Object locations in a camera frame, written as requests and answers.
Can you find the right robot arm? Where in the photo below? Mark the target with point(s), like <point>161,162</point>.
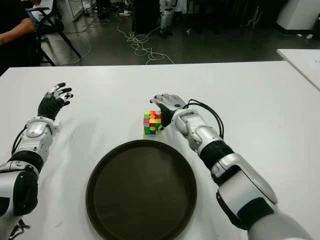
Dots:
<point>240,180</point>

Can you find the black office chair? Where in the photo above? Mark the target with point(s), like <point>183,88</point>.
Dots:
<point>56,25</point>

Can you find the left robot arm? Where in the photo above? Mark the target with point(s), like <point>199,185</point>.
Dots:
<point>10,185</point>

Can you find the person in white shirt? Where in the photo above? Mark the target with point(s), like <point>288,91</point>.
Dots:
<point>36,16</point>

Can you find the grey folding stand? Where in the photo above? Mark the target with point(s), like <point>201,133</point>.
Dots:
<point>253,17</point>

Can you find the black cabinet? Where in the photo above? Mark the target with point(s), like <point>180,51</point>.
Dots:
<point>146,15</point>

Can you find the multicoloured Rubik's cube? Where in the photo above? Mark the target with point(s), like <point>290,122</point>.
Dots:
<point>151,122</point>

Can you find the person in black shirt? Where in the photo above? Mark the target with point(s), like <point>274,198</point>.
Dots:
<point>10,10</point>

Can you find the dark round plate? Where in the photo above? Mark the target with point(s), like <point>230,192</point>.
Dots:
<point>140,190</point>

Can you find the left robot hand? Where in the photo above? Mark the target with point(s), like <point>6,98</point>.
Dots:
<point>50,106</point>

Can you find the white cabinet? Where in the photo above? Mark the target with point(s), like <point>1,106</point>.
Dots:
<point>297,15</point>

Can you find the white humanoid robot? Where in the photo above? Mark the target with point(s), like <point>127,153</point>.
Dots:
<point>165,17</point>

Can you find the white board panel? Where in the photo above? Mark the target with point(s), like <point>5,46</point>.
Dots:
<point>78,8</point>

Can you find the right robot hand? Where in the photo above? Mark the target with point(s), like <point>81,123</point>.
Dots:
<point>170,106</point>

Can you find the white side table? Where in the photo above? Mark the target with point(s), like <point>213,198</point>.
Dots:
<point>300,65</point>

